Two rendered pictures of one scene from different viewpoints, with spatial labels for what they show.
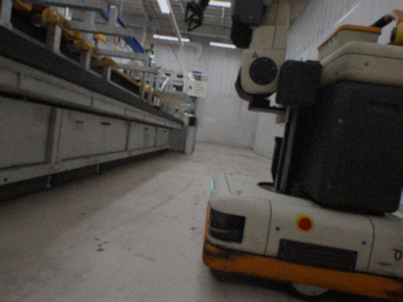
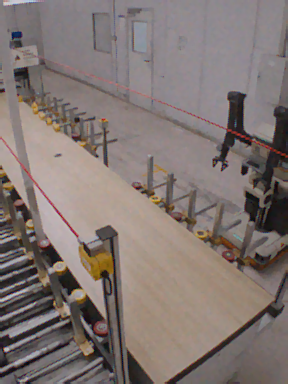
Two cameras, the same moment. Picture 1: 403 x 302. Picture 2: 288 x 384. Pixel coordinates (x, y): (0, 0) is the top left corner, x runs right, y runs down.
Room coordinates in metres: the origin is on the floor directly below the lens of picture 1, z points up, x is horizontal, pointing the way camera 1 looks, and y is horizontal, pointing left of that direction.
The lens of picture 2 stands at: (-0.22, 2.07, 2.27)
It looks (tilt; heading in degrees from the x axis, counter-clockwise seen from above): 34 degrees down; 322
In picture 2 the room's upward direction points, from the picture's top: straight up
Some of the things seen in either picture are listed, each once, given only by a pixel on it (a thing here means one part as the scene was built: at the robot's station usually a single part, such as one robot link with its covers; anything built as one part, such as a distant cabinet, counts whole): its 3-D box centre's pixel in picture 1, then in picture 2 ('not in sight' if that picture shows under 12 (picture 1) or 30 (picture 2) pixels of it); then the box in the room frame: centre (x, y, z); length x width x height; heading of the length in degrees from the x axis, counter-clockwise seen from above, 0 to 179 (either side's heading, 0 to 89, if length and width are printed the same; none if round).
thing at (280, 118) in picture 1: (269, 87); (265, 199); (0.97, -0.23, 0.68); 0.28 x 0.27 x 0.25; 177
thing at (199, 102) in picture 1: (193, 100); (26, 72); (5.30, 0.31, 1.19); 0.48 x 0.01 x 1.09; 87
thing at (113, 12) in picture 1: (109, 46); (149, 181); (1.54, 0.65, 0.92); 0.04 x 0.04 x 0.48; 87
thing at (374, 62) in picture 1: (325, 121); (273, 195); (1.02, -0.49, 0.59); 0.55 x 0.34 x 0.83; 177
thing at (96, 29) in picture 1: (82, 27); (196, 212); (1.07, 0.58, 0.84); 0.43 x 0.03 x 0.04; 87
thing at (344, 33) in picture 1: (343, 53); (281, 169); (1.02, -0.51, 0.87); 0.23 x 0.15 x 0.11; 177
